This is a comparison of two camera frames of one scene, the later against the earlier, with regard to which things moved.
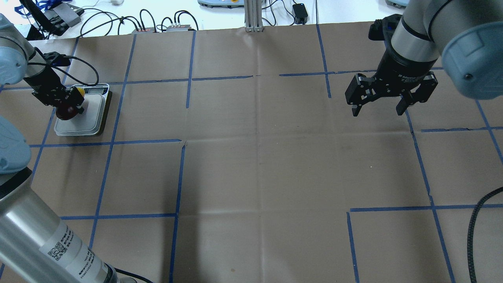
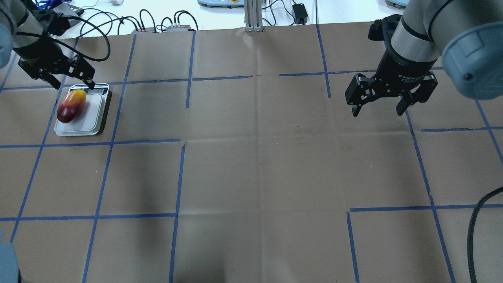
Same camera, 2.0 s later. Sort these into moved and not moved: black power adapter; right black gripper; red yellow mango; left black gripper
Moved: left black gripper
Not moved: black power adapter; right black gripper; red yellow mango
